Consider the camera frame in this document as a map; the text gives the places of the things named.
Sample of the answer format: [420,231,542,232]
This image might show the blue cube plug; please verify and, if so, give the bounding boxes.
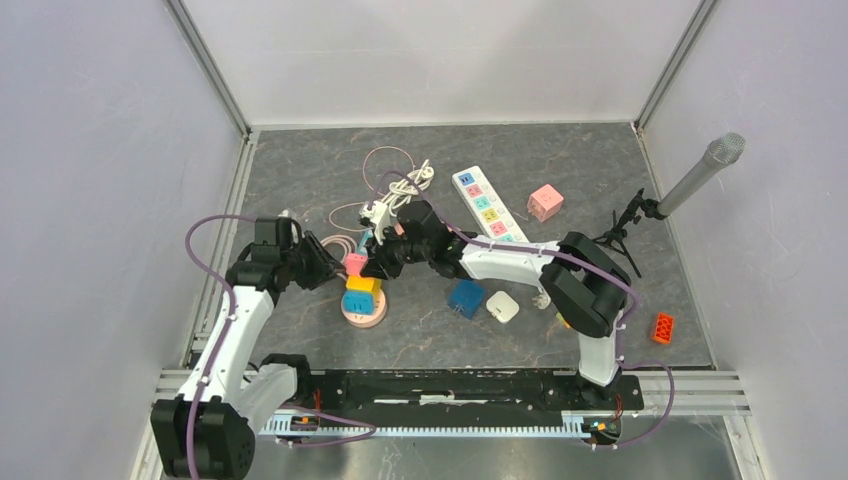
[447,280,485,320]

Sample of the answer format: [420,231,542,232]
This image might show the red lego brick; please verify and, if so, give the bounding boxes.
[651,312,675,345]

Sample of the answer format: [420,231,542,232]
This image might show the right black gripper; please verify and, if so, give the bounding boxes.
[361,224,432,282]

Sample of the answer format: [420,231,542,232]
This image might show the pink rounded plug adapter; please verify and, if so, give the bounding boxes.
[344,253,368,276]

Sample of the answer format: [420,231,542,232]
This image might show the teal usb power strip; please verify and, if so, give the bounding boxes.
[356,229,373,256]

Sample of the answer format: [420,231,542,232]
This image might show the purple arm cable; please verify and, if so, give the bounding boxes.
[374,170,677,452]
[184,214,266,480]

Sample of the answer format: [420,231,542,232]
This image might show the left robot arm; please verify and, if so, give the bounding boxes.
[150,217,341,479]

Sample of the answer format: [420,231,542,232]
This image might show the pink coiled usb cable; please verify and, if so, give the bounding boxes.
[320,233,360,266]

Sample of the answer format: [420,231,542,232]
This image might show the grey microphone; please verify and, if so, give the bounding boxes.
[656,132,746,218]

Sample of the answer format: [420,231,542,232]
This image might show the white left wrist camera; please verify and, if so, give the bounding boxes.
[359,200,391,245]

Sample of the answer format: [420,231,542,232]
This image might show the light blue plug adapter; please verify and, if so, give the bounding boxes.
[342,290,376,316]

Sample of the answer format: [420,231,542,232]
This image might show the white power strip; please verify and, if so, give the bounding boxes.
[451,166,528,242]

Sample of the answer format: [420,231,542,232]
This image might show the pink cube plug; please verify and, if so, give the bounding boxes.
[527,184,564,222]

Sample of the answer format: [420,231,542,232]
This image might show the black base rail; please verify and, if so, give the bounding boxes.
[263,368,645,437]

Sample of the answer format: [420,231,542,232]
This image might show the white cube plug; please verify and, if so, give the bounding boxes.
[485,291,520,324]

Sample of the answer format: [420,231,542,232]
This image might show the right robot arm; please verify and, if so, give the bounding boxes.
[360,200,638,408]

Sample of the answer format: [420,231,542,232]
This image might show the white coiled power cord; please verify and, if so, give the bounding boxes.
[377,158,436,215]

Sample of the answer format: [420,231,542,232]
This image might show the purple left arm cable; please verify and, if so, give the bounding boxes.
[184,214,266,480]

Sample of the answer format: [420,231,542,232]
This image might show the yellow cube plug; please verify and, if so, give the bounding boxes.
[345,275,382,296]

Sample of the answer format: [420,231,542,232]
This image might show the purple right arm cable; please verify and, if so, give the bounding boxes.
[374,170,677,452]

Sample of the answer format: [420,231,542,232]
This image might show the pink shape sorter toy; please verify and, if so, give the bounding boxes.
[341,291,388,329]

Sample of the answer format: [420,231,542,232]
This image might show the yellow orange toy bricks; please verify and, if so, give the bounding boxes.
[556,313,572,329]

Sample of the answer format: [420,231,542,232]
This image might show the thin pink cable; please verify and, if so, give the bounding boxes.
[327,145,419,233]

